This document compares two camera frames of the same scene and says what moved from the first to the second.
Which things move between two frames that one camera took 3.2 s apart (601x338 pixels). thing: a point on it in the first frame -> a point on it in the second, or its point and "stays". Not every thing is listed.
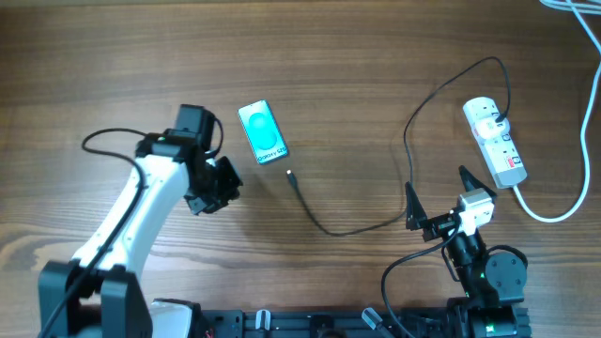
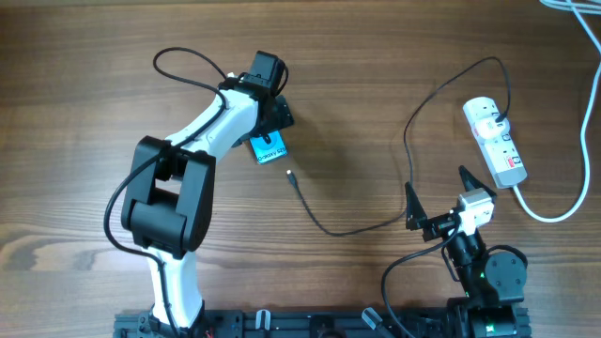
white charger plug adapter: (488, 129) stays
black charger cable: (407, 137) stays
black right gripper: (418, 218) stays
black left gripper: (229, 180) -> (280, 117)
